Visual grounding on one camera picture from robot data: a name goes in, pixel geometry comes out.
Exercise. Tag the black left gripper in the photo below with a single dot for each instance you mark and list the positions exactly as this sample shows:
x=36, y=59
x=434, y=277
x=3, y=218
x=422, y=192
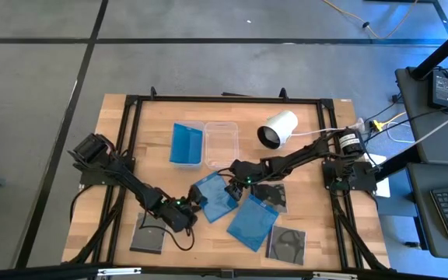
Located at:
x=175, y=219

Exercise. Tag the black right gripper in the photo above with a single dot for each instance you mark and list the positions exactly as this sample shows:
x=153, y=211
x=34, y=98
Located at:
x=247, y=171

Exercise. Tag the blue plastic disc case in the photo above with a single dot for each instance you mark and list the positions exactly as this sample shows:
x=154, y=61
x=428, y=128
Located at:
x=187, y=144
x=218, y=202
x=252, y=223

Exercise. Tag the black clear jewel case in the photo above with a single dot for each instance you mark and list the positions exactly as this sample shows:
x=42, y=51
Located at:
x=272, y=196
x=286, y=245
x=144, y=241

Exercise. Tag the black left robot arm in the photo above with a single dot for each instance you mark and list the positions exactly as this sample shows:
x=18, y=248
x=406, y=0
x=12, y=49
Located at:
x=130, y=183

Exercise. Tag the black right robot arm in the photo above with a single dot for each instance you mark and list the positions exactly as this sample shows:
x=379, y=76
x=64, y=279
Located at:
x=305, y=153

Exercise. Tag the clear plastic bin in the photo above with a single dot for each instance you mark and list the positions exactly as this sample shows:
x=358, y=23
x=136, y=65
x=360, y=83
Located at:
x=185, y=166
x=222, y=144

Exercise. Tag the dark grey keyboard desk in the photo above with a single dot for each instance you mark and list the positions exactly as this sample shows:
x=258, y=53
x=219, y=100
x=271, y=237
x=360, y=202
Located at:
x=426, y=218

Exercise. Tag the black side desk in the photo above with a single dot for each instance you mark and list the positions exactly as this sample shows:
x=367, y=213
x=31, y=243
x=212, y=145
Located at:
x=410, y=101

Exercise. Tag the black power adapter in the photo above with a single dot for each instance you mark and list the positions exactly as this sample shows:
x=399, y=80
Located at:
x=442, y=87

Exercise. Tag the black slanted pole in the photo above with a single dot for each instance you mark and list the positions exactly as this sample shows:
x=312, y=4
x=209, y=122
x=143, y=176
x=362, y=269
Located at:
x=442, y=50

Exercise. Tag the white cylindrical camera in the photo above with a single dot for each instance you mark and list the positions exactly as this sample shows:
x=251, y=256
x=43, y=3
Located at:
x=280, y=126

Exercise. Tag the black aluminium table frame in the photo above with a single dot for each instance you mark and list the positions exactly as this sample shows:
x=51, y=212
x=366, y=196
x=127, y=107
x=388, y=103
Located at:
x=228, y=100

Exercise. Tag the silver metal bracket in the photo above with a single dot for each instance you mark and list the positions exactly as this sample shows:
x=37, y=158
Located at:
x=334, y=275
x=119, y=271

